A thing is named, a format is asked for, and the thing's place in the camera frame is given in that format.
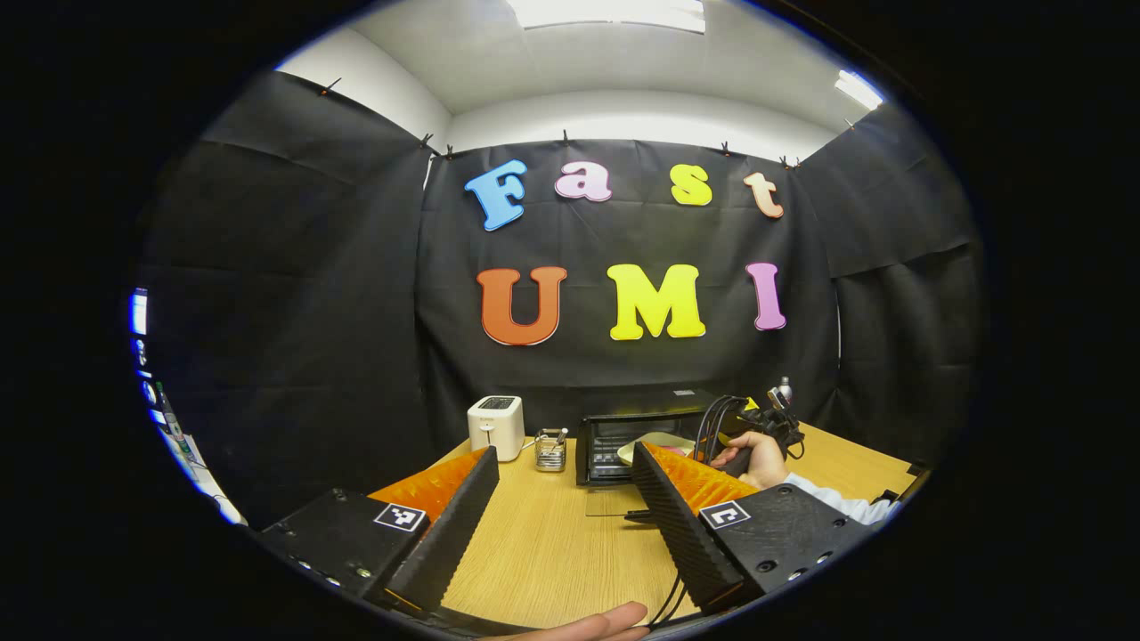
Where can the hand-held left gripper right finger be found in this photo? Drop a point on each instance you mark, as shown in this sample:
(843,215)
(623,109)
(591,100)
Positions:
(681,534)

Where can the silver spray bottle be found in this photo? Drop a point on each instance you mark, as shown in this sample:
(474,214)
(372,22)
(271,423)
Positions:
(785,392)

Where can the bright monitor screen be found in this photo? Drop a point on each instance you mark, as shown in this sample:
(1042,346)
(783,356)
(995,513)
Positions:
(138,312)

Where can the black electric oven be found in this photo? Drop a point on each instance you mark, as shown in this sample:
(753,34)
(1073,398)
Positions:
(606,445)

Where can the white square plate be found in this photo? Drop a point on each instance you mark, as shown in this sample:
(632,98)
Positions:
(659,441)

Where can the white toaster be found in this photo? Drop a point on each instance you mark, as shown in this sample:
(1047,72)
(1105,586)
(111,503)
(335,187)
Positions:
(496,427)

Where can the black backdrop cloth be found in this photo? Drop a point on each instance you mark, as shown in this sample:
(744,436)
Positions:
(356,312)

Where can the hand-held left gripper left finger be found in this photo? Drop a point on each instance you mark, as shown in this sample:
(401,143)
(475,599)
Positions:
(454,534)

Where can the small ceiling light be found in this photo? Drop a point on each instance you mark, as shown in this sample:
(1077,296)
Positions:
(857,89)

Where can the long ceiling light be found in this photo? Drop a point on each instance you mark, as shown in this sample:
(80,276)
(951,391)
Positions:
(610,12)

